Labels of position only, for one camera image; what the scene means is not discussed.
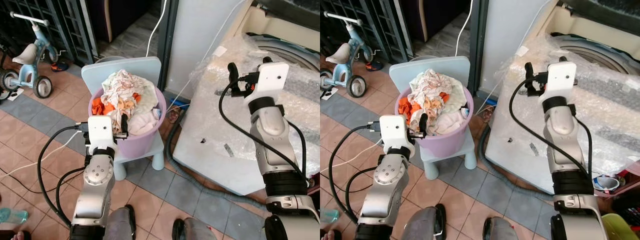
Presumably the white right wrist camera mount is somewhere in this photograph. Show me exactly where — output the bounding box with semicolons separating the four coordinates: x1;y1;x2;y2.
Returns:
545;61;578;100
254;61;290;101

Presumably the clear bubble wrap sheet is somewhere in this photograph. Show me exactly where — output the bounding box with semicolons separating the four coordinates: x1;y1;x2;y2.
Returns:
192;31;321;177
505;31;640;177

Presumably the white floral print cloth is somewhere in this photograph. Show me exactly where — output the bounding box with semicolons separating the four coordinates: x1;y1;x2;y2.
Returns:
408;68;454;119
101;69;151;119

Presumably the long black right arm cable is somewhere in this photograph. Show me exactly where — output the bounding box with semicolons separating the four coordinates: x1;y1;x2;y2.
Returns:
508;79;594;179
218;80;311;184

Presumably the pale pink white garment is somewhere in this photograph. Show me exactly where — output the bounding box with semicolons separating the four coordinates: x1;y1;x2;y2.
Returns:
128;107;164;136
434;107;471;136

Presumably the light blue plastic chair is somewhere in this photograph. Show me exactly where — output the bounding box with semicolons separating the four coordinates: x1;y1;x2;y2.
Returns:
81;56;166;181
388;56;477;181

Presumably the orange cloth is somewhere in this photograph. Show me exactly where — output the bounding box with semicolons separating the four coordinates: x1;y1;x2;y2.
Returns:
398;95;426;124
91;95;119;117

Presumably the light blue child tricycle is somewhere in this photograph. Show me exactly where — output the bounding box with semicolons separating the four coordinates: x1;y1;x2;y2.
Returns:
0;11;66;100
320;11;376;100

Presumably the cream cloth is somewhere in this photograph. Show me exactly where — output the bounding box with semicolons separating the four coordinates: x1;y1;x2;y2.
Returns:
138;87;162;114
445;87;469;114

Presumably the teal plastic bottle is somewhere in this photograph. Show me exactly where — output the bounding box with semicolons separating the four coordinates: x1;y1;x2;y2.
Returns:
320;208;340;224
0;207;29;225

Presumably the long black left arm cable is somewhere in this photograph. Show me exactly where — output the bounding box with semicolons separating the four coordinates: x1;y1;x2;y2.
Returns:
328;122;384;227
37;122;91;229

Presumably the grey right robot leg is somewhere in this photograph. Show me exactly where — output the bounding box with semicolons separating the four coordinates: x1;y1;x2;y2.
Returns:
481;216;526;240
171;217;217;240

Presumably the grey left robot leg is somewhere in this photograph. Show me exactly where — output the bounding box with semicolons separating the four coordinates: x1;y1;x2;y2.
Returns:
401;203;448;240
102;204;137;240

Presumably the black metal grille gate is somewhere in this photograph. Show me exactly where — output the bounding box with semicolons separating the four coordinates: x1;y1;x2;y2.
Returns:
0;0;99;66
320;0;416;64

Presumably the grey robot leg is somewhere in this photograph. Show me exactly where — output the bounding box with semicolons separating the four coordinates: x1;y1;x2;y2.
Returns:
481;216;526;240
171;217;217;240
102;204;137;240
401;203;448;240

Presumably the dark grey door post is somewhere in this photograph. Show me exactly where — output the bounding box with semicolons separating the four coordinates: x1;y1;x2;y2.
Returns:
467;0;490;97
157;0;180;94

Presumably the thin white floor cable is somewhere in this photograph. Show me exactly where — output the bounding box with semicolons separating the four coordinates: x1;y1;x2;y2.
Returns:
320;138;384;174
0;131;84;177

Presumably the lavender plastic wash basin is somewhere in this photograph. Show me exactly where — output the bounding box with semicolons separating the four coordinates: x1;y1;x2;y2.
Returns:
88;82;168;159
394;82;474;159

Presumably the metal bowl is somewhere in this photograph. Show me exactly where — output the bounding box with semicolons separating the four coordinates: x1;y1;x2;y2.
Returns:
592;174;621;195

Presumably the yellow green plastic container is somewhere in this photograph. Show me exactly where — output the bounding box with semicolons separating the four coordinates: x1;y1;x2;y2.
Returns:
601;213;640;240

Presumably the white hanging power cable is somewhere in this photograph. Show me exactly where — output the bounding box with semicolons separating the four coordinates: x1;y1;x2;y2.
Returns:
145;0;169;59
454;0;474;57

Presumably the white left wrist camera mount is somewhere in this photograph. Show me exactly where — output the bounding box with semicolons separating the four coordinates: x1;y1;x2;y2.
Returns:
87;115;115;150
379;114;414;151

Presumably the short black left arm cable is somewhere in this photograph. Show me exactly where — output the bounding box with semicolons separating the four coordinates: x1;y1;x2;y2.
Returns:
344;167;381;217
55;166;89;224

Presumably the long black arm cable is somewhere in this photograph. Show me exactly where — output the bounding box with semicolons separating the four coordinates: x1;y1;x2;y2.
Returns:
218;80;311;184
37;122;91;229
508;79;594;179
328;122;384;227

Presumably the white washing machine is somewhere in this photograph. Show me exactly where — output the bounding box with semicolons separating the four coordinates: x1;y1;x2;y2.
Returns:
484;0;640;197
172;0;321;197

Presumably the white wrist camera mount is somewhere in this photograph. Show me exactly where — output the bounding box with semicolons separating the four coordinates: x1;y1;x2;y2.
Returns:
379;114;414;151
545;61;578;100
254;61;290;101
87;115;115;150

